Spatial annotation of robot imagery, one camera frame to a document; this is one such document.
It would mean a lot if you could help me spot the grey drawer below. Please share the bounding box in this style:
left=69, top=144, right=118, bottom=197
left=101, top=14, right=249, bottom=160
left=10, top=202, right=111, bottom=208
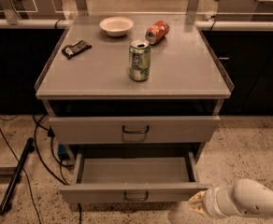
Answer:
left=50, top=116, right=220, bottom=145
left=60, top=144, right=211, bottom=203

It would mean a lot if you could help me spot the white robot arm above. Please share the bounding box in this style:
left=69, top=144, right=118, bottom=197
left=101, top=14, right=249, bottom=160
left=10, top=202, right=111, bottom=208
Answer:
left=188, top=179, right=273, bottom=219

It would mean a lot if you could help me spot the grey drawer cabinet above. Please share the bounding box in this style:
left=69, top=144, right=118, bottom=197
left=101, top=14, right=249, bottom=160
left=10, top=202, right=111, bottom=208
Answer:
left=36, top=14, right=233, bottom=156

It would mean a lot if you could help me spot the grey top drawer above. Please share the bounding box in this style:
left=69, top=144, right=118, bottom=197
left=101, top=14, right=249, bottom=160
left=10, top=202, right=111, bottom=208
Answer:
left=50, top=116, right=220, bottom=145

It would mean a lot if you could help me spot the blue box under cabinet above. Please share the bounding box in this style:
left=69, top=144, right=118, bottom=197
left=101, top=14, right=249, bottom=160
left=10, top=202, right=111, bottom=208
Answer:
left=58, top=144, right=69, bottom=159

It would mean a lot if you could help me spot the green soda can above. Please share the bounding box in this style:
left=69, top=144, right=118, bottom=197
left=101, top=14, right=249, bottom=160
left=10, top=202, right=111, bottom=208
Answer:
left=129, top=40, right=151, bottom=81

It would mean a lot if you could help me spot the black bar on floor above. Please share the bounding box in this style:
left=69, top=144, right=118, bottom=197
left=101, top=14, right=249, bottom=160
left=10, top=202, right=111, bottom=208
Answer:
left=0, top=138, right=35, bottom=216

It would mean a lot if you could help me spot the orange soda can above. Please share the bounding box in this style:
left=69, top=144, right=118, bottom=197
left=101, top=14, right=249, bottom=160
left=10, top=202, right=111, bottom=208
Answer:
left=145, top=21, right=170, bottom=45

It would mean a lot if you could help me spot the white bowl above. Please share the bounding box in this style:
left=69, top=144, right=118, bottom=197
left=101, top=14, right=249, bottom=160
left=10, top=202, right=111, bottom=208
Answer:
left=99, top=17, right=134, bottom=37

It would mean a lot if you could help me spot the dark snack packet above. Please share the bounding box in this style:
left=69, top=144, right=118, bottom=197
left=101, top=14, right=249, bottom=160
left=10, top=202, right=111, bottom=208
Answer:
left=62, top=40, right=92, bottom=60

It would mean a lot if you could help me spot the black cable bundle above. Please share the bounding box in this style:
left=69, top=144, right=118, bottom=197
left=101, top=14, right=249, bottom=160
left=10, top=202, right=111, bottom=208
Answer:
left=33, top=114, right=83, bottom=224

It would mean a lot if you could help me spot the black floor cable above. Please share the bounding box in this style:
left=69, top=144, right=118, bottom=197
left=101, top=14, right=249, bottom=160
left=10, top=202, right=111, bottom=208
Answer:
left=0, top=114, right=44, bottom=224

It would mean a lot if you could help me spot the white horizontal rail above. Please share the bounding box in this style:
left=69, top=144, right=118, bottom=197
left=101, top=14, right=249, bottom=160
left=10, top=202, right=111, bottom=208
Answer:
left=0, top=20, right=273, bottom=32

